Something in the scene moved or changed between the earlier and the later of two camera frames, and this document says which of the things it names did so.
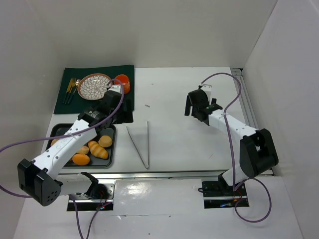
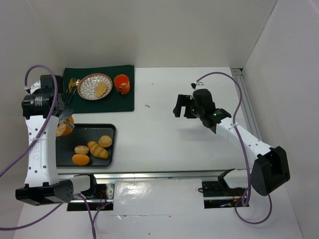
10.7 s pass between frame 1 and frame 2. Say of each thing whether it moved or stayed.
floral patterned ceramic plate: stayed
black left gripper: moved
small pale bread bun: stayed
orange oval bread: stayed
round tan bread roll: stayed
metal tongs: moved
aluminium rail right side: stayed
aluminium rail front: stayed
